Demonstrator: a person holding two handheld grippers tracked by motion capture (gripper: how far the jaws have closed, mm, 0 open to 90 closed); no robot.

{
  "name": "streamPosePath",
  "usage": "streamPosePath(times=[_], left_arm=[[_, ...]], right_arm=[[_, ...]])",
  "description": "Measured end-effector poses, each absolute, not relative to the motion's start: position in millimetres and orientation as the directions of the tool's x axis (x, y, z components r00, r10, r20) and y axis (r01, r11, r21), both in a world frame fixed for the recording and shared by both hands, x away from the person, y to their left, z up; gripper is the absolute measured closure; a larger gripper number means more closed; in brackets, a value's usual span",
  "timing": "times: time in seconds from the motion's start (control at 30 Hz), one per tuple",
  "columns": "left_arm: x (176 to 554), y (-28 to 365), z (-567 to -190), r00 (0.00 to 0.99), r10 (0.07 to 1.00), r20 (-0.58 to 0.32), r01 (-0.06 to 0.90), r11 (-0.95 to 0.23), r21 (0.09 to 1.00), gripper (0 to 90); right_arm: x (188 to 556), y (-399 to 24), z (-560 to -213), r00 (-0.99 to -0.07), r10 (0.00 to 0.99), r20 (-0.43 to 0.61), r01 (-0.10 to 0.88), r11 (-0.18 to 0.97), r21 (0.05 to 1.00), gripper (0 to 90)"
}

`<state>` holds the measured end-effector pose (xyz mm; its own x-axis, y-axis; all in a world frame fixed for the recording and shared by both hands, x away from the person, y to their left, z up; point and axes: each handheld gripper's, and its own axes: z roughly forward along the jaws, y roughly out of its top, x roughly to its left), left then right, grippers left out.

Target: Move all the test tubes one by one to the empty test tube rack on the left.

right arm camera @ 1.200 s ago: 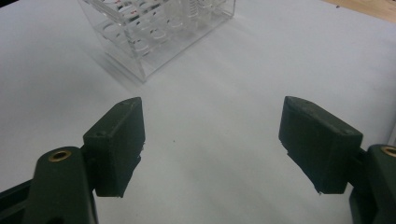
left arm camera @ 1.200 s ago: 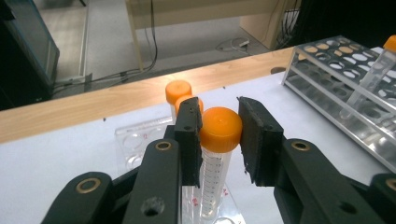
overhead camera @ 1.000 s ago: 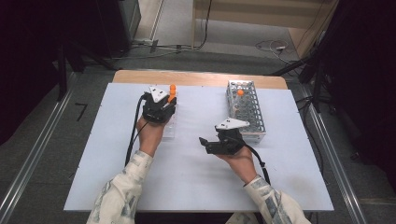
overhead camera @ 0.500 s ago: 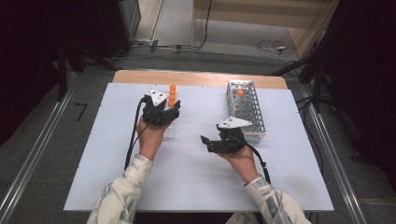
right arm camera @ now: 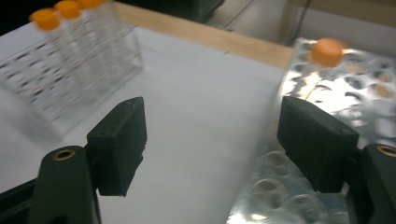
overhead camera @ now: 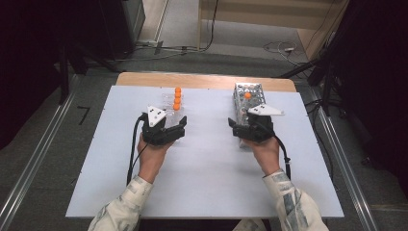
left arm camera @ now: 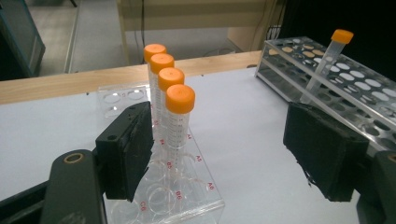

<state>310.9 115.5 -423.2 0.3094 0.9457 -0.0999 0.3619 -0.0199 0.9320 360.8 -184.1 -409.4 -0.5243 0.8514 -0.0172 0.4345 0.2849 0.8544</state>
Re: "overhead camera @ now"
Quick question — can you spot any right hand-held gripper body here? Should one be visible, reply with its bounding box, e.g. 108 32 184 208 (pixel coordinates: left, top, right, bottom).
232 104 286 144

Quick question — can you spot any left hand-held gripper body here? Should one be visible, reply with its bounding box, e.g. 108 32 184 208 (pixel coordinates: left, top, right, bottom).
141 105 188 146

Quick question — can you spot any clear plastic tube rack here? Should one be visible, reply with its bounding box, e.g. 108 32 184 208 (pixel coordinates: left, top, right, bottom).
161 91 186 130

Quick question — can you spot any metal test tube rack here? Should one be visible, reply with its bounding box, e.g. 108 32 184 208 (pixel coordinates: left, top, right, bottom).
233 82 268 149

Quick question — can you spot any person's left hand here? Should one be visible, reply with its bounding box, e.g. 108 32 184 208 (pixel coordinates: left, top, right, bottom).
137 134 175 185

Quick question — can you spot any person's right hand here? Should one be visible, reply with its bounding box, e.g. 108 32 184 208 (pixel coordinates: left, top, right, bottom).
249 136 282 177

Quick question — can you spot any white table board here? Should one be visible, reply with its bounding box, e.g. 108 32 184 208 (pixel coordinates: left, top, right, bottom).
65 84 344 220

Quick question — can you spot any black metal stand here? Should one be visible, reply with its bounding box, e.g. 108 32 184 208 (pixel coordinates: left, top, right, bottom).
278 47 343 117
57 39 124 106

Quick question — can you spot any grey power strip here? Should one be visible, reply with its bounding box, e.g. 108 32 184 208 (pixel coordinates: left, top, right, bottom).
136 38 166 56

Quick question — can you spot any person's patterned lap clothing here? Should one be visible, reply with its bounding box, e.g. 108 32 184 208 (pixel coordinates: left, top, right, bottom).
232 218 268 231

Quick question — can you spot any light wooden furniture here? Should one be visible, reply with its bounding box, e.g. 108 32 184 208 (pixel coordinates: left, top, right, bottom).
196 0 351 62

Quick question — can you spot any dark grey cabinet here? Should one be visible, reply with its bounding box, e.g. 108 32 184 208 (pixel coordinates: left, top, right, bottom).
97 0 146 62

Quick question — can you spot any black curtain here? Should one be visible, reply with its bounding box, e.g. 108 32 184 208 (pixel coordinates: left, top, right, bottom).
330 0 408 196

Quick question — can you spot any left hand-held gripper black cable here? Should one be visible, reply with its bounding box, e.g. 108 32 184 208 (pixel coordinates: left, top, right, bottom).
126 112 149 186

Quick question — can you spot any hand-held gripper black cable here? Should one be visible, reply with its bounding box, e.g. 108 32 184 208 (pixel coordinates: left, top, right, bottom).
126 112 149 186
272 134 293 181

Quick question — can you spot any right hand-held gripper black cable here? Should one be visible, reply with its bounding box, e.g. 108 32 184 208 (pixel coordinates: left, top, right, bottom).
272 134 293 181

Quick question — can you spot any black floor cable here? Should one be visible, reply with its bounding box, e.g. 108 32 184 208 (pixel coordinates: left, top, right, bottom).
134 0 220 62

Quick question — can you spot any white coiled cable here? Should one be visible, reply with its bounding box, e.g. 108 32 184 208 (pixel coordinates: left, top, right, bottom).
263 39 310 66

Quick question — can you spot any silver floor rail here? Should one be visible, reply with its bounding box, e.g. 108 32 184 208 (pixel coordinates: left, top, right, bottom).
0 74 83 231
306 86 381 231

